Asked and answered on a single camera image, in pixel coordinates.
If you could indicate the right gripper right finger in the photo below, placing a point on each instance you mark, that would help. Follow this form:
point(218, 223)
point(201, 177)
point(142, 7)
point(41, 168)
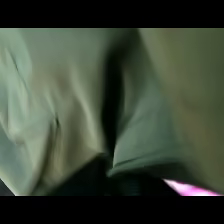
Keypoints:
point(133, 186)

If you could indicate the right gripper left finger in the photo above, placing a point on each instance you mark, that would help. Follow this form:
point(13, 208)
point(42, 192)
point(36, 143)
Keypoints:
point(87, 180)

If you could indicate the pale green garment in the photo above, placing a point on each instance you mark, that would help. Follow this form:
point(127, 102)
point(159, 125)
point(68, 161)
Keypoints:
point(70, 100)

